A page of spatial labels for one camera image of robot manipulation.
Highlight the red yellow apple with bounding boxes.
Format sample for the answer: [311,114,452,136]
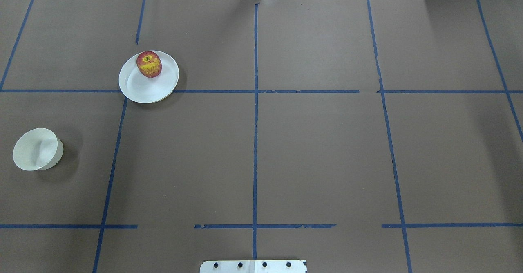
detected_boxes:
[136,51,162,78]

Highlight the white bowl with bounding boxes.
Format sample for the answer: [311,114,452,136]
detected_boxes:
[12,128,64,171]

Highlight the brown paper table cover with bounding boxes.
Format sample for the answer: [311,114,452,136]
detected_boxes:
[1,0,522,273]

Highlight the white metal base plate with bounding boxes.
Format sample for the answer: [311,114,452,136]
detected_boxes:
[199,260,308,273]

